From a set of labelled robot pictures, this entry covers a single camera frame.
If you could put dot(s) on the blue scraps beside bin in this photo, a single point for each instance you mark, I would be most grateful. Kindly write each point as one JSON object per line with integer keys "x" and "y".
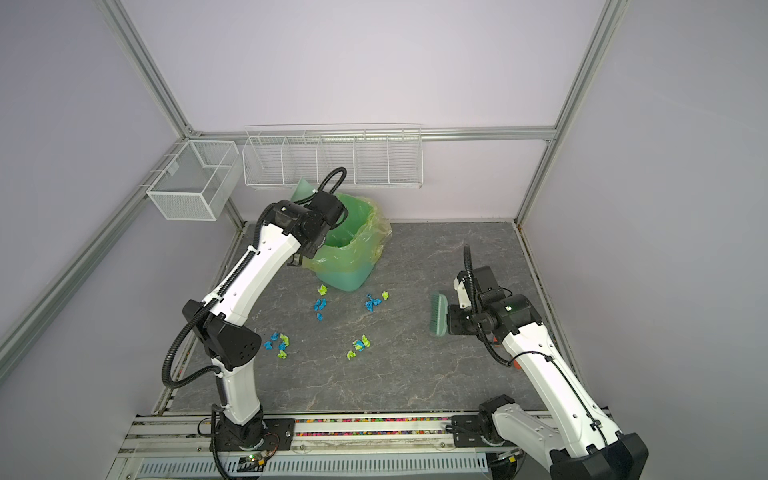
{"x": 321, "y": 303}

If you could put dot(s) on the small white mesh basket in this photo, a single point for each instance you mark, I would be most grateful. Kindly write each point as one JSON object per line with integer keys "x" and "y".
{"x": 198, "y": 181}

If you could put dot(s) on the green trash bin with bag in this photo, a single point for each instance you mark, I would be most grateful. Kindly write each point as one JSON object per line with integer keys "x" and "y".
{"x": 352, "y": 249}

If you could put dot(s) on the green hand brush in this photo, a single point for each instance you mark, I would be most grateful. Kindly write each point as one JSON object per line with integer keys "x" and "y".
{"x": 438, "y": 324}

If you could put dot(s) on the paper scraps cluster far left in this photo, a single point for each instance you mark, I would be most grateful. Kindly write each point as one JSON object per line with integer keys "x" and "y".
{"x": 279, "y": 343}

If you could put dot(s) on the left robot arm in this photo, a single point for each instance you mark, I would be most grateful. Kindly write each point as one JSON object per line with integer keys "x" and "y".
{"x": 286, "y": 232}

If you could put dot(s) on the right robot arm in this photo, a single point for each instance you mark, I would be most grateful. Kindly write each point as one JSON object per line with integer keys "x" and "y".
{"x": 584, "y": 442}

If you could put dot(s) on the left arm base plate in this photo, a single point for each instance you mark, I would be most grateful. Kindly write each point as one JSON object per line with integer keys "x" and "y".
{"x": 270, "y": 434}

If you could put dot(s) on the paper scraps cluster near bin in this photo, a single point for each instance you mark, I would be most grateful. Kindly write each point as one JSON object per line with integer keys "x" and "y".
{"x": 372, "y": 302}

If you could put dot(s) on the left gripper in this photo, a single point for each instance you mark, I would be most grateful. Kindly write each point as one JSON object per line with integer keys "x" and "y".
{"x": 309, "y": 254}

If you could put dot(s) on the long white wire basket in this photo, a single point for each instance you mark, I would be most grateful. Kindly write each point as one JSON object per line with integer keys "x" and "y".
{"x": 374, "y": 155}

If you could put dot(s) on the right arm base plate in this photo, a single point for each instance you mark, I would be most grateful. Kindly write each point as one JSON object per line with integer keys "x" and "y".
{"x": 471, "y": 431}

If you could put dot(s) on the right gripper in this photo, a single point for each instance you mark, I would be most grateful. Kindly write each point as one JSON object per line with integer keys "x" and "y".
{"x": 455, "y": 325}

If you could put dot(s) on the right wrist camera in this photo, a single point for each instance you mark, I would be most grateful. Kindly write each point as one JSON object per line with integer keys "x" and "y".
{"x": 462, "y": 294}

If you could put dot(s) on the green dustpan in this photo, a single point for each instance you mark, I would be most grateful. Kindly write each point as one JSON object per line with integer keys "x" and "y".
{"x": 303, "y": 191}

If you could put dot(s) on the paper scraps cluster centre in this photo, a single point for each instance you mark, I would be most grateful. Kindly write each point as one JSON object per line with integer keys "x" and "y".
{"x": 359, "y": 345}

